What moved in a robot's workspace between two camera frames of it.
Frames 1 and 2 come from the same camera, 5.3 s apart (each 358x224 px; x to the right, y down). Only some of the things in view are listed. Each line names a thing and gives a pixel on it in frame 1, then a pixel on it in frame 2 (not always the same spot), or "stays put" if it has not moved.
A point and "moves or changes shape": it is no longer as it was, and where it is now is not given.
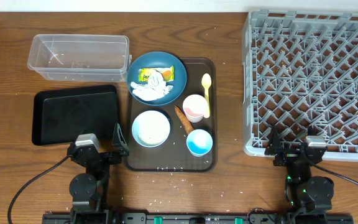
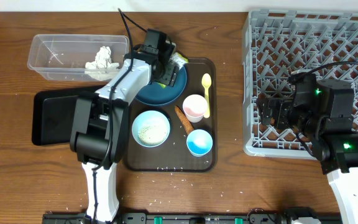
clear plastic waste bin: x=80 y=57 stays put
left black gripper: x=103 y=156 → x=169 y=73
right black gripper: x=294 y=154 → x=278 y=112
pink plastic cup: x=194 y=107 stays put
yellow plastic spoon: x=206 y=81 stays put
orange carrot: x=185 y=122 stays put
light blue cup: x=199 y=142 stays put
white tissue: x=155 y=88 → x=102 y=68
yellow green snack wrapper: x=168 y=73 moves or changes shape
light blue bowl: x=151 y=128 stays put
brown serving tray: x=178 y=137 stays put
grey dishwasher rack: x=311 y=73 stays put
